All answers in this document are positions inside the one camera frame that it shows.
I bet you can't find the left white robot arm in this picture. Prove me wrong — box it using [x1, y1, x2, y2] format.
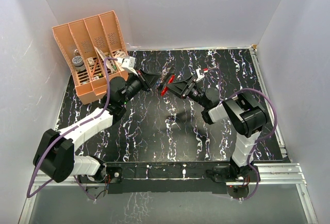
[33, 70, 161, 183]

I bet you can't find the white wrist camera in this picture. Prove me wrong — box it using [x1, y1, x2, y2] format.
[117, 56, 137, 75]
[195, 68, 209, 83]

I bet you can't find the white envelope card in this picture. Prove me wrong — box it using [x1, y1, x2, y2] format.
[94, 46, 117, 73]

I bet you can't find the orange pencil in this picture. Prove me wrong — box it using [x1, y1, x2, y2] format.
[91, 58, 98, 78]

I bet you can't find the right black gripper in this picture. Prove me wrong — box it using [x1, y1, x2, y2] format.
[166, 76, 208, 109]

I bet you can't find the white and red keyring holder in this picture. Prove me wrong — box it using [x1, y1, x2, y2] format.
[157, 73, 175, 96]

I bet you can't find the orange plastic desk organizer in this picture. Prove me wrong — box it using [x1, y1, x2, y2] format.
[52, 11, 128, 105]

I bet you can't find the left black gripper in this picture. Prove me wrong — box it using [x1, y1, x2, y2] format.
[121, 67, 161, 106]

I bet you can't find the white labelled packet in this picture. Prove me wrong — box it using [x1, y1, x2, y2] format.
[113, 50, 127, 58]

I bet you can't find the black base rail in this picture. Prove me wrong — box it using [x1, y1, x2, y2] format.
[82, 157, 261, 196]

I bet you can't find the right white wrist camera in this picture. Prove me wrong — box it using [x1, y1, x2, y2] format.
[195, 68, 209, 83]

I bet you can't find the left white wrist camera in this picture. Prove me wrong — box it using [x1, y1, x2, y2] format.
[117, 56, 137, 75]

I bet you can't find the grey round tin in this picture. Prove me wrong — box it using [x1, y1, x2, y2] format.
[72, 56, 86, 72]

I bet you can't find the purple cable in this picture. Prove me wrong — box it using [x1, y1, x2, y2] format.
[26, 57, 122, 201]
[205, 67, 278, 201]

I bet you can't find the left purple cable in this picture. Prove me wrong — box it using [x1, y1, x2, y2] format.
[26, 57, 122, 201]

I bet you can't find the small white label box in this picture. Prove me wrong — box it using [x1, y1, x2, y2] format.
[87, 57, 95, 66]

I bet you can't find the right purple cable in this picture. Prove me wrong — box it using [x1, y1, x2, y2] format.
[205, 67, 278, 201]

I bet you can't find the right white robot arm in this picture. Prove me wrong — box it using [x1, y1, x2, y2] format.
[161, 70, 269, 181]

